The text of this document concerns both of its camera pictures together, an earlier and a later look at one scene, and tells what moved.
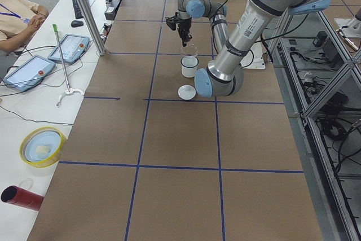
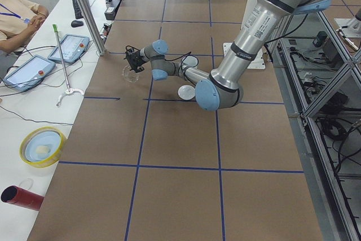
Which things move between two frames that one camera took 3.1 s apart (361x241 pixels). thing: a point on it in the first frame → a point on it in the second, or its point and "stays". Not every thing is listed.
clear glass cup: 192,50 → 130,75
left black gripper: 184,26 → 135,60
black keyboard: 78,12 stays
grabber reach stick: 69,91 stays
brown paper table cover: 141,163 stays
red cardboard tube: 16,195 stays
